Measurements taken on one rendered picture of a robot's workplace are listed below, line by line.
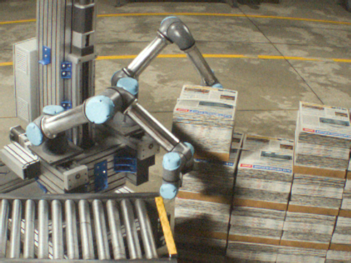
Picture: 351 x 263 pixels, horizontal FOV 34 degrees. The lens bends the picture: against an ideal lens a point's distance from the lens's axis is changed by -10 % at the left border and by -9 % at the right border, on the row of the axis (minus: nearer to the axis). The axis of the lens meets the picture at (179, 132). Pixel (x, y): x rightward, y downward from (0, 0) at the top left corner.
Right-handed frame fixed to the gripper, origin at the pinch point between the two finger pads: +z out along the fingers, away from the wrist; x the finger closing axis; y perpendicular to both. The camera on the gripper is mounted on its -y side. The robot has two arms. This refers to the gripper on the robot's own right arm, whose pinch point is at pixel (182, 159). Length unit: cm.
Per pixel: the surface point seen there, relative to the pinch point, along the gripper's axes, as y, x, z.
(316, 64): -85, -87, 406
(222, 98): 21.2, -13.7, 28.1
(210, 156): 2.3, -12.8, 2.3
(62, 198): -5, 47, -43
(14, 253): -5, 53, -91
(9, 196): -5, 72, -51
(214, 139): 10.4, -13.7, 3.8
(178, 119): 18.5, 3.7, 3.4
